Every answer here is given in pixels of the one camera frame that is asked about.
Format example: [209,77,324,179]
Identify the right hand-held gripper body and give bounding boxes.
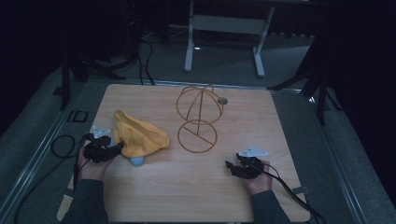
[232,146,269,180]

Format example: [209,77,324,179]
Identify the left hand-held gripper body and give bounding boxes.
[83,125,120,164]

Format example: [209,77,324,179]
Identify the yellow knit hat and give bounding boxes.
[112,109,171,159]

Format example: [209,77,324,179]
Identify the gold wire hat stand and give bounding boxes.
[176,83,225,154]

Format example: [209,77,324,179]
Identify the person's right hand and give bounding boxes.
[242,160,274,196]

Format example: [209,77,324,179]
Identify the person's left hand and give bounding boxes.
[77,147,117,182]

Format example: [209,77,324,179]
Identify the black tripod stand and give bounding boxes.
[51,46,139,112]
[266,40,344,127]

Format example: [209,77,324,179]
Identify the black rectangular floor bracket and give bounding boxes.
[65,109,90,123]

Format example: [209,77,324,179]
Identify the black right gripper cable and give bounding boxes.
[248,161,327,224]

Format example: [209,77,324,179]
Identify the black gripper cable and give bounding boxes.
[13,133,90,224]
[248,161,327,224]

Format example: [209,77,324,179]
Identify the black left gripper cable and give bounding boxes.
[13,133,90,224]

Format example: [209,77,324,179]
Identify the black floor cables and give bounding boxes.
[134,35,157,87]

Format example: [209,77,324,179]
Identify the white metal table frame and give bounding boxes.
[183,0,276,78]

